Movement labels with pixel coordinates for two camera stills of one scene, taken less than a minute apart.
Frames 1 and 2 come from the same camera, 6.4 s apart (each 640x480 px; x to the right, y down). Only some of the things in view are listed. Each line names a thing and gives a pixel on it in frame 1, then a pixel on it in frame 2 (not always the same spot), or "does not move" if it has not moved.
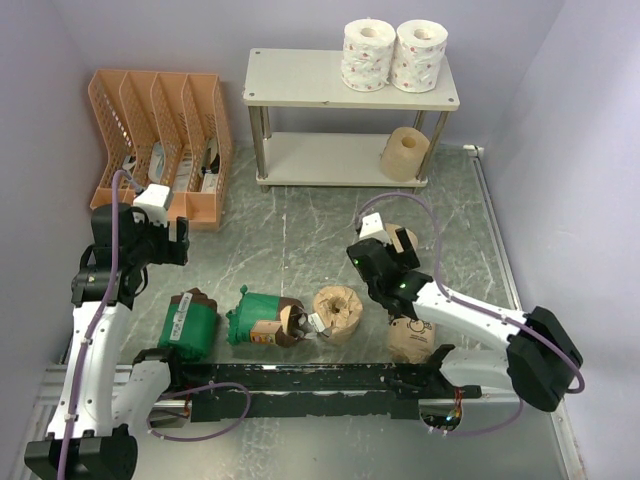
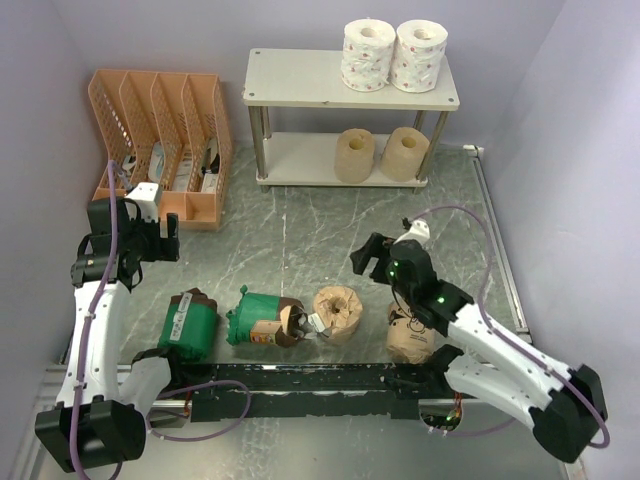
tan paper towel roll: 404,154 does not move
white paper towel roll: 419,50 does not move
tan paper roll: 391,230 to 354,155
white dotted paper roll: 366,54 does not move
